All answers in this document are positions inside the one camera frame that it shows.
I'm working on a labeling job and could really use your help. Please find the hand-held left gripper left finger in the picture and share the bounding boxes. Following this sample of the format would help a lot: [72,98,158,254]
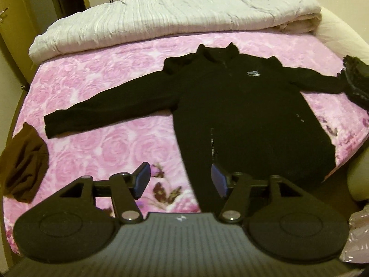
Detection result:
[43,162,151,224]

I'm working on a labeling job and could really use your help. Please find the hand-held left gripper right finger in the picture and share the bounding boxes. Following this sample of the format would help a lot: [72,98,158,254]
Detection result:
[211,163,320,224]

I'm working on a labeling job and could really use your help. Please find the black zip jacket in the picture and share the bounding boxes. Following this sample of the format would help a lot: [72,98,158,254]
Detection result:
[44,43,348,212]

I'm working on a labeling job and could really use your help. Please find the pink floral blanket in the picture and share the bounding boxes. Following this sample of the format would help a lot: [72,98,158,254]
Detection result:
[4,32,369,254]

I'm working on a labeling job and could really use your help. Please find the brown cloth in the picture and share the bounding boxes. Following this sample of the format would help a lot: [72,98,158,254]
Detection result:
[0,122,49,203]

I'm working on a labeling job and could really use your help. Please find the white plastic bag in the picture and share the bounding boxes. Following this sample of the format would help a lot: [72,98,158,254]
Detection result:
[339,208,369,264]

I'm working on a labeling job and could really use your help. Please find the white rolled quilt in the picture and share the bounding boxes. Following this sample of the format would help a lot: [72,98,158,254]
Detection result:
[29,0,322,63]

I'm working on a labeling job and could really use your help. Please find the black folded cloth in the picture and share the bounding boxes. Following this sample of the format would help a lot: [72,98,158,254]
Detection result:
[337,55,369,111]

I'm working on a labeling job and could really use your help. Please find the yellow wooden door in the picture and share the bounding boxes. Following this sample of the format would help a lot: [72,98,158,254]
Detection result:
[0,0,32,72]

